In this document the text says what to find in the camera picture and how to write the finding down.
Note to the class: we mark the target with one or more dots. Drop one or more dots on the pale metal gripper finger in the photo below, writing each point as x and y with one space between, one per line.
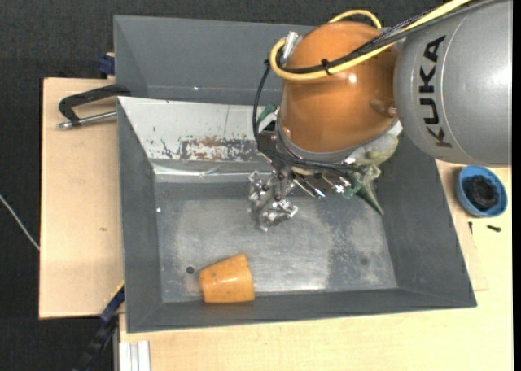
257 198
285 210

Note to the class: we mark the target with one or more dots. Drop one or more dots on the grey metal bin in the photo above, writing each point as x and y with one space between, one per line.
285 255

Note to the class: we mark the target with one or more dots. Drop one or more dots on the blue round bowl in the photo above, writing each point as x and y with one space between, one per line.
464 194

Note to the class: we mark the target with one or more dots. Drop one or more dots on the black ribbed round part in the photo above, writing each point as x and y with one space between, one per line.
484 192

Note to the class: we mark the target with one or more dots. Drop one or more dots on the small black screw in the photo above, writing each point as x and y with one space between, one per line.
494 228

